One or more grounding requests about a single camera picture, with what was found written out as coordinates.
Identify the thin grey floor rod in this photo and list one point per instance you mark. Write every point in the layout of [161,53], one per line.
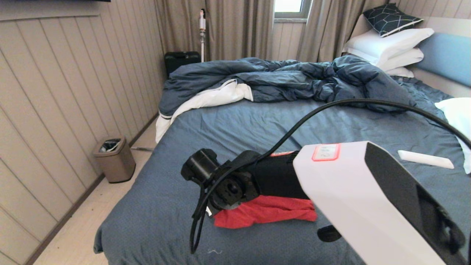
[143,149]

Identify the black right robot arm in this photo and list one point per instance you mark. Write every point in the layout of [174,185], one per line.
[349,191]

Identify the red printed t-shirt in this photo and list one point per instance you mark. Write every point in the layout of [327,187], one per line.
[265,213]

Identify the beige curtain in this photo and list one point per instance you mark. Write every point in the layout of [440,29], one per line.
[239,29]
[323,29]

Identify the large white pillow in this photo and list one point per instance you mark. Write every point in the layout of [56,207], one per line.
[382,43]

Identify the dark blue crumpled duvet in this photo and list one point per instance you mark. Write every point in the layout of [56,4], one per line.
[276,79]

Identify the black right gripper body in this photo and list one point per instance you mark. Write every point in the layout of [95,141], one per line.
[217,210]

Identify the white stick vacuum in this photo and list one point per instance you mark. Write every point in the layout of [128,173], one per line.
[202,23]

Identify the blue-grey bed sheet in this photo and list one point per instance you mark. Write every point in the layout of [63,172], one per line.
[184,129]

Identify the dark green suitcase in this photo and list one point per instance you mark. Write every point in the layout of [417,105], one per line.
[180,62]

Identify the small white thread scrap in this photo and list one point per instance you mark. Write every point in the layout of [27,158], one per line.
[210,252]

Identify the dark geometric patterned cushion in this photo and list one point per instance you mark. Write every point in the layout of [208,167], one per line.
[390,18]

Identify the window with grey frame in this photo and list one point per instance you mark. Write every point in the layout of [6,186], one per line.
[289,5]

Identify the beige trash bin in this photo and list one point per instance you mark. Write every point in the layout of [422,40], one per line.
[114,163]

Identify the blue headboard cushion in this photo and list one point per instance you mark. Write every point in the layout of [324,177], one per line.
[449,55]

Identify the black wall screen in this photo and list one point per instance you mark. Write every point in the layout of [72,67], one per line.
[55,0]

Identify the flat white remote control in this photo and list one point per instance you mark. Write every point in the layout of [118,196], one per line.
[423,159]

